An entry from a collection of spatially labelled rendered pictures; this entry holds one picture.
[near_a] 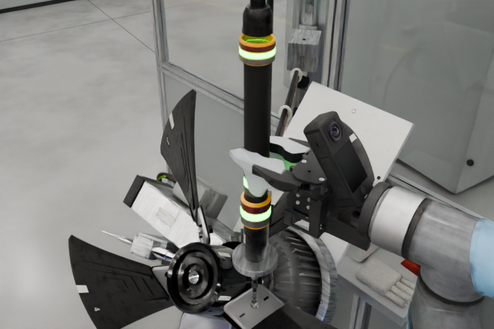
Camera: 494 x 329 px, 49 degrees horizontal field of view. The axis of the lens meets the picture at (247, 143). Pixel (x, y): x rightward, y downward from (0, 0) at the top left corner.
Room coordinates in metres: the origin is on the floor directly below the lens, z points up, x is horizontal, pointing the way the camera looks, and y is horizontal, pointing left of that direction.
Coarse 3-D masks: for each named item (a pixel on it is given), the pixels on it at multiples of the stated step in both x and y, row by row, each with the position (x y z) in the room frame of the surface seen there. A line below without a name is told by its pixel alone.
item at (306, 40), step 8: (296, 32) 1.24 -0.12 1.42; (304, 32) 1.24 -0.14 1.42; (312, 32) 1.24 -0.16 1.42; (320, 32) 1.24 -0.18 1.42; (296, 40) 1.19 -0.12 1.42; (304, 40) 1.19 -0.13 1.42; (312, 40) 1.19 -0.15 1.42; (320, 40) 1.23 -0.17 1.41; (288, 48) 1.18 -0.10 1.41; (296, 48) 1.18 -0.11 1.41; (304, 48) 1.17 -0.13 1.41; (312, 48) 1.17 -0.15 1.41; (320, 48) 1.25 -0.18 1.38; (288, 56) 1.18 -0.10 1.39; (296, 56) 1.18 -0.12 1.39; (304, 56) 1.17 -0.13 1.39; (312, 56) 1.17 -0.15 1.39; (288, 64) 1.18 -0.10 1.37; (304, 64) 1.17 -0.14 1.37; (312, 64) 1.17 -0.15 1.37; (312, 72) 1.17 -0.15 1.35
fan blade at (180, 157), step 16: (192, 96) 0.91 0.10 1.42; (176, 112) 0.95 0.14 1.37; (192, 112) 0.89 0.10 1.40; (176, 128) 0.93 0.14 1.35; (192, 128) 0.86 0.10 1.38; (160, 144) 1.00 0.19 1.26; (176, 144) 0.91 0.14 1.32; (192, 144) 0.84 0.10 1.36; (176, 160) 0.90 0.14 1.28; (192, 160) 0.82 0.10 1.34; (176, 176) 0.91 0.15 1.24; (192, 176) 0.81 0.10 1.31; (192, 192) 0.79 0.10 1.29; (192, 208) 0.81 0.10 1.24
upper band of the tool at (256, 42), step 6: (240, 36) 0.62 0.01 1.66; (246, 36) 0.63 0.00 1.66; (270, 36) 0.63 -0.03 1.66; (240, 42) 0.60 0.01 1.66; (246, 42) 0.60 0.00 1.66; (252, 42) 0.63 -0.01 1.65; (258, 42) 0.63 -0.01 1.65; (264, 42) 0.63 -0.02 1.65; (270, 42) 0.60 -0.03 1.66; (240, 48) 0.60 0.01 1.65; (240, 54) 0.60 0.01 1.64
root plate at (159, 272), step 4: (156, 268) 0.72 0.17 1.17; (160, 268) 0.72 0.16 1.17; (164, 268) 0.71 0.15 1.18; (156, 272) 0.72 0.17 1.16; (160, 272) 0.72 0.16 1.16; (164, 272) 0.72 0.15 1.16; (156, 276) 0.72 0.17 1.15; (160, 276) 0.72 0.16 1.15; (164, 276) 0.72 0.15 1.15; (160, 280) 0.72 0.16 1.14; (164, 280) 0.72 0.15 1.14; (164, 284) 0.72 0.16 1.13; (164, 288) 0.72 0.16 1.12
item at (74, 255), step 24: (72, 240) 0.83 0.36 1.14; (72, 264) 0.81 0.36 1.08; (96, 264) 0.78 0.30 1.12; (120, 264) 0.75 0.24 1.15; (144, 264) 0.73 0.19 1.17; (96, 288) 0.77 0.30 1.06; (120, 288) 0.75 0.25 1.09; (144, 288) 0.73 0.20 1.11; (120, 312) 0.75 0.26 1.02; (144, 312) 0.73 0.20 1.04
